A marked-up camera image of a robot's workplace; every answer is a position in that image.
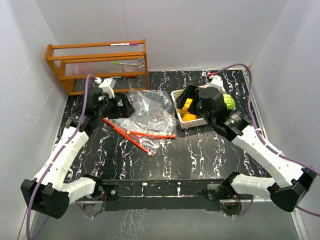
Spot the purple cable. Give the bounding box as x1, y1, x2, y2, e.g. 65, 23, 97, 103
212, 63, 320, 218
25, 73, 102, 240

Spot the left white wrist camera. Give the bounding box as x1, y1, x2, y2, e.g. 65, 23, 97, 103
98, 78, 116, 98

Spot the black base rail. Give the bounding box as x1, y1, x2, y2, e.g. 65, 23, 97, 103
74, 178, 253, 213

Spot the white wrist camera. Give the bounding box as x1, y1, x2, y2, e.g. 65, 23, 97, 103
206, 75, 224, 93
98, 78, 116, 98

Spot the yellow bell pepper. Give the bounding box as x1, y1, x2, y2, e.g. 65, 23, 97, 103
179, 98, 193, 115

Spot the light green cabbage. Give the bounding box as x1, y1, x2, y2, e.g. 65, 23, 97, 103
223, 94, 236, 110

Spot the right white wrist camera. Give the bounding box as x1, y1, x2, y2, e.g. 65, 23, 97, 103
206, 75, 224, 93

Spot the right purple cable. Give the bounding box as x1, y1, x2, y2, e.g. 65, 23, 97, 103
212, 63, 320, 218

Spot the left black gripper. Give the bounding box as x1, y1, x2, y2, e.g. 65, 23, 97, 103
96, 92, 135, 120

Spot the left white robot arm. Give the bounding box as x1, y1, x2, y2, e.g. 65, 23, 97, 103
20, 87, 135, 219

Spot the pink white marker pen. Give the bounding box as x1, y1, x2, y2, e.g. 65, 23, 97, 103
109, 42, 138, 47

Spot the wooden orange shelf rack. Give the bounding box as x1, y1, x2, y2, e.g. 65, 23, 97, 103
44, 39, 150, 96

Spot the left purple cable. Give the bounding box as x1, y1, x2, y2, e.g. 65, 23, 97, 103
25, 73, 102, 240

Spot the clear red zip bag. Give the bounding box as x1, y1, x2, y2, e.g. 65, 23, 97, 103
104, 88, 179, 139

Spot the orange fruit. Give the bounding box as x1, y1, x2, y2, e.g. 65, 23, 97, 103
181, 112, 197, 122

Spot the white plastic basket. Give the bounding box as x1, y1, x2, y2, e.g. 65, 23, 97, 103
170, 86, 209, 130

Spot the green marker pen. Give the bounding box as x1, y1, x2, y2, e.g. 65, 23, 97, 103
112, 61, 138, 66

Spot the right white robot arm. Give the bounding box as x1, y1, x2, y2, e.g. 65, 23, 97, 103
177, 84, 317, 212

